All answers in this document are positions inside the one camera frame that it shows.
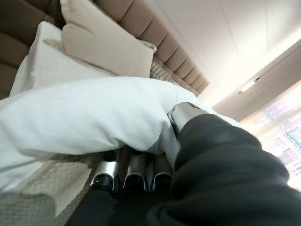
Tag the grey knitted fringed pillow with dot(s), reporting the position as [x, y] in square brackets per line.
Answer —
[162, 70]

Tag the beige pillow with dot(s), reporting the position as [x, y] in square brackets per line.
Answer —
[105, 37]

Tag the sheer curtain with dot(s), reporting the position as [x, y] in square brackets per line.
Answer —
[265, 122]

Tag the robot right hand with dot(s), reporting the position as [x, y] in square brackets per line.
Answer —
[211, 176]

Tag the beige fringed blanket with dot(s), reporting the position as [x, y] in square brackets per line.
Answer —
[47, 188]

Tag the brown tufted headboard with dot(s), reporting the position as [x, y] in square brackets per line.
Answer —
[164, 47]

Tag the white duvet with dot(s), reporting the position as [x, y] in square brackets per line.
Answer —
[82, 113]

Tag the white pillow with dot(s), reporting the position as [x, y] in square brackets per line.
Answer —
[54, 63]

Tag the small metal wall fixture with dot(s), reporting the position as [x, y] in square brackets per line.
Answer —
[249, 86]

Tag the brown bed platform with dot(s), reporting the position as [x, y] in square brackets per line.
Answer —
[9, 70]

